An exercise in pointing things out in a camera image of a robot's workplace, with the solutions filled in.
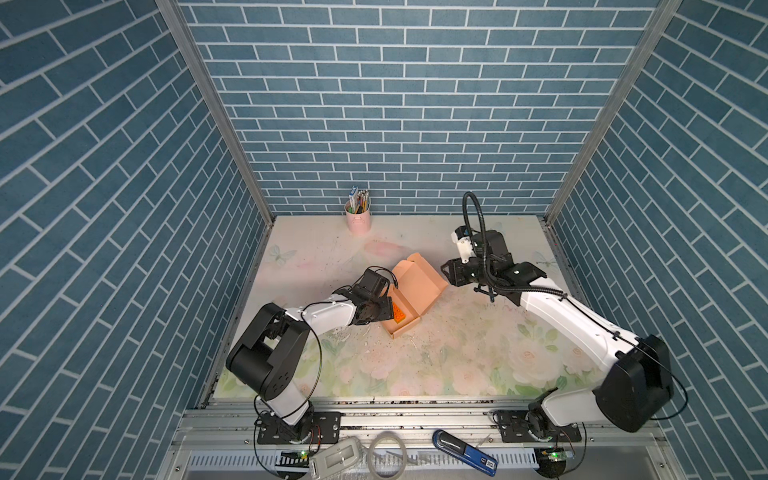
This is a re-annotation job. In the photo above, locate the coiled grey cable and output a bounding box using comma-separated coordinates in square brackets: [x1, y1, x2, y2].
[366, 431, 409, 480]

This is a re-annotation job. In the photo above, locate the orange paper box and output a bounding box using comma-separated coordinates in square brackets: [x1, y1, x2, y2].
[383, 253, 449, 339]

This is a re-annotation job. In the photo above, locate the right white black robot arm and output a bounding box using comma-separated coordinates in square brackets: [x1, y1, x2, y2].
[441, 226, 674, 440]

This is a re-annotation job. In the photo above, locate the grey handheld device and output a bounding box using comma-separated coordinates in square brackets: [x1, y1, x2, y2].
[309, 437, 364, 480]

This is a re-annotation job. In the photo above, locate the aluminium frame rail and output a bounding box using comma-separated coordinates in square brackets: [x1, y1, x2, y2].
[170, 398, 673, 451]

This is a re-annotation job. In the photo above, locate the orange toy brick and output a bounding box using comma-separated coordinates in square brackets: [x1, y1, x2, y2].
[392, 302, 406, 323]

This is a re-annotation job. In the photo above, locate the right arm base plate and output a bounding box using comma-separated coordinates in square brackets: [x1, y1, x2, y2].
[490, 410, 582, 444]

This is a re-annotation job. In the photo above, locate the blue handheld device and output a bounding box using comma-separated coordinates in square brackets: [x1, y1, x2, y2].
[432, 429, 498, 477]

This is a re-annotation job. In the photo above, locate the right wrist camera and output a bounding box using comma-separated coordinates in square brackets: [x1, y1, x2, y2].
[451, 225, 476, 264]

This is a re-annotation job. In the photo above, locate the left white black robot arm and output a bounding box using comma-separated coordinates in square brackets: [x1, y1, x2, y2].
[225, 266, 399, 427]

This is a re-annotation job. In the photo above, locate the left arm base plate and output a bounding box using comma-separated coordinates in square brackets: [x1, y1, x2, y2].
[256, 411, 342, 445]

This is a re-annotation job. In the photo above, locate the pink metal pen cup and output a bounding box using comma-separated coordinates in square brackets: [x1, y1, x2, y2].
[344, 202, 371, 236]

